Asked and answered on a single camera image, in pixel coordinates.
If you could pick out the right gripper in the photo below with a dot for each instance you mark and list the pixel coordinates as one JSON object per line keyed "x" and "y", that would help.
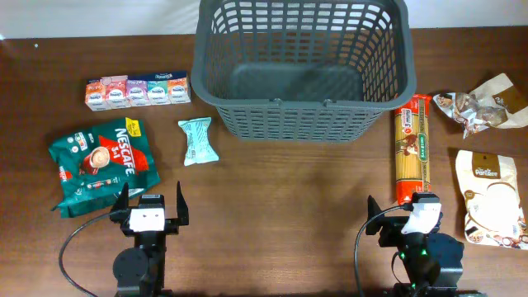
{"x": 393, "y": 227}

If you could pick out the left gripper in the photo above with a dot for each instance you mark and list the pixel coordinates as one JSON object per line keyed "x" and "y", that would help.
{"x": 172, "y": 224}

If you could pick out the green Nescafe coffee bag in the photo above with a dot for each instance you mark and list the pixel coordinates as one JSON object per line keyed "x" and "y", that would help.
{"x": 95, "y": 163}

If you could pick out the light teal snack packet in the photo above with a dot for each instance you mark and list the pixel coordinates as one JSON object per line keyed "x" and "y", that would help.
{"x": 199, "y": 149}

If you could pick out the Kleenex tissue multipack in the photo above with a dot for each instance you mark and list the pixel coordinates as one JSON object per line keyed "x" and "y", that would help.
{"x": 125, "y": 91}

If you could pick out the cream Pantree pouch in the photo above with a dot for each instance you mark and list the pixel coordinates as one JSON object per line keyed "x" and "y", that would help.
{"x": 494, "y": 216}

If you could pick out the brown white snack bag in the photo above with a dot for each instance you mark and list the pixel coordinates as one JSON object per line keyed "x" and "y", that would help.
{"x": 497, "y": 103}

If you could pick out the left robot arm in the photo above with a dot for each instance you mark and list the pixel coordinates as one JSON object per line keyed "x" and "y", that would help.
{"x": 140, "y": 270}

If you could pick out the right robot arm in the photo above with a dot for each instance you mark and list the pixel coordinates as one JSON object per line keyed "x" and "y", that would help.
{"x": 432, "y": 260}

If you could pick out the yellow red spaghetti packet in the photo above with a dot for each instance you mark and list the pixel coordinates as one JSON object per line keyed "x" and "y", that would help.
{"x": 412, "y": 160}

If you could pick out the dark grey plastic basket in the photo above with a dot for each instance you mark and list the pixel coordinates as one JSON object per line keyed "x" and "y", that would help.
{"x": 315, "y": 70}

